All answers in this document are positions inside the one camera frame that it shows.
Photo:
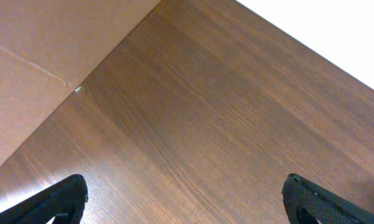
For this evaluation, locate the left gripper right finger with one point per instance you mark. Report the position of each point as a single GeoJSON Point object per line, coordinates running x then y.
{"type": "Point", "coordinates": [307, 202]}

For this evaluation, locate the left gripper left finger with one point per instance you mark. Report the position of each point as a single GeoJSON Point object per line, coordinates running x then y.
{"type": "Point", "coordinates": [63, 202]}

